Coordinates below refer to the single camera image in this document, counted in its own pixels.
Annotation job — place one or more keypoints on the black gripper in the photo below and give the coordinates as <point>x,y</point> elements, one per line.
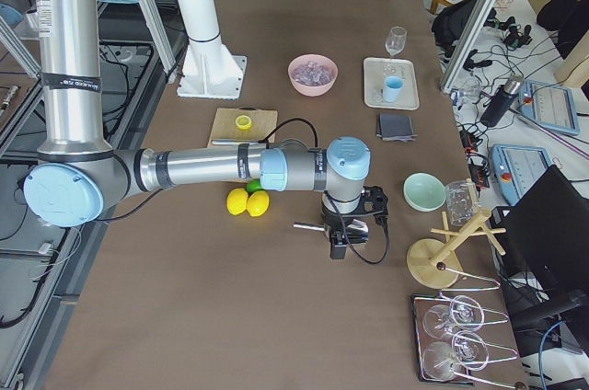
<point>339,220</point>

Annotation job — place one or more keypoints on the pink bowl of ice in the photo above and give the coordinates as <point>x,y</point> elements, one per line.
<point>312,75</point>

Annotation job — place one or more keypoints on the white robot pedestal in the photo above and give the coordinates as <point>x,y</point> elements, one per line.
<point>209,69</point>

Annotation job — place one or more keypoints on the cream serving tray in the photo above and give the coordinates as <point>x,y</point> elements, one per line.
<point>376,70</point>

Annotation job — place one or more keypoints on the black laptop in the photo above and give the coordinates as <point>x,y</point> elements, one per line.
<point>547,234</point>

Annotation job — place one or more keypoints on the green ceramic bowl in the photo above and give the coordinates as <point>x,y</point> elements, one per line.
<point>424,192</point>

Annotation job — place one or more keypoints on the halved lemon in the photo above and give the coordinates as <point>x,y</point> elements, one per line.
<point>243,122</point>

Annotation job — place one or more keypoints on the glass mason jar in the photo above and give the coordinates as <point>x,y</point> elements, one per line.
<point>461,201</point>

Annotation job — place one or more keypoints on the green lime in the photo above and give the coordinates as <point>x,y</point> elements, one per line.
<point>253,186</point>

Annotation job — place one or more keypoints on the grey folded cloth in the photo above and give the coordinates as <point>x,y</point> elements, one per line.
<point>395,127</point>

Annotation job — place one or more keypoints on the light blue cup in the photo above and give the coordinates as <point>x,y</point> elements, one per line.
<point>392,86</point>

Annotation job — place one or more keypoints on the wooden cutting board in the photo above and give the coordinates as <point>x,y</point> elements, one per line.
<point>235,126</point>

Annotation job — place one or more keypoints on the whole yellow lemon back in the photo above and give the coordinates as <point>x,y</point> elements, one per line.
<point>258,203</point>

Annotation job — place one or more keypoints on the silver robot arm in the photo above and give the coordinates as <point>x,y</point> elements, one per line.
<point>80,175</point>

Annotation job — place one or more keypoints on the black backpack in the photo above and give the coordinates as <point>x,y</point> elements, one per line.
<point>449,25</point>

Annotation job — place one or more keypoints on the steel muddler black tip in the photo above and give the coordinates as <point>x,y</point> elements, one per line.
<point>226,142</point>

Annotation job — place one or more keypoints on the teach pendant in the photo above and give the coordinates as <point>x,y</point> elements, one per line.
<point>550,105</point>
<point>516,168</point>

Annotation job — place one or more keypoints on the wooden cup tree stand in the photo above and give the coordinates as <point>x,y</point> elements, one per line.
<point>434,263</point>

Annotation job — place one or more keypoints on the whole yellow lemon front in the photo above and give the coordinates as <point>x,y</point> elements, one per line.
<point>236,201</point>

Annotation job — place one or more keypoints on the upper teach pendant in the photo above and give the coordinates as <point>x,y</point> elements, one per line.
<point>550,105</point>

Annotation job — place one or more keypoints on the black insulated bottle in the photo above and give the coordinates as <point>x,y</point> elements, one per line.
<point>502,100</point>

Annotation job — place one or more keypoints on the black tray with glasses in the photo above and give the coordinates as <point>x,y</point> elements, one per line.
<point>449,342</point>

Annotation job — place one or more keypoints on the metal ice scoop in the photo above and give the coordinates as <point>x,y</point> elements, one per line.
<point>311,227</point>

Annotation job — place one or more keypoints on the whole yellow lemon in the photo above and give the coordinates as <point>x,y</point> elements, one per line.
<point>236,201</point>
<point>258,203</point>

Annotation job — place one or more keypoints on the clear wine glass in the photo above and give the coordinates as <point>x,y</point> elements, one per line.
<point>396,41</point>

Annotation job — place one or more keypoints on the lower teach pendant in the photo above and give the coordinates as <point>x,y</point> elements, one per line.
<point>516,168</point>

